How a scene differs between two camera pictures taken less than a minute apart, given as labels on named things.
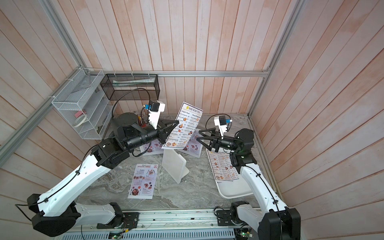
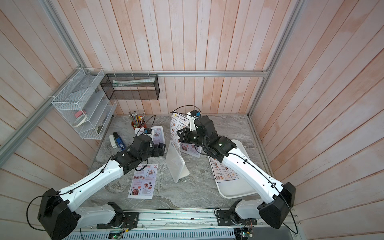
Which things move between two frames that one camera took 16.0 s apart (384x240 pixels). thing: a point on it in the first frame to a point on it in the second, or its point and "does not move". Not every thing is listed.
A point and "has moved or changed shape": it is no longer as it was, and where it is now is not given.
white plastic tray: [231, 189] does not move
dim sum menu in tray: [222, 166] does not move
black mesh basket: [131, 86] does not move
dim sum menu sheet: [189, 116] has moved or changed shape
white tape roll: [79, 121] does not move
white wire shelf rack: [83, 103] does not move
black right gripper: [216, 144] to [185, 139]
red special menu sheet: [143, 182] does not move
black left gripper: [162, 131] to [156, 147]
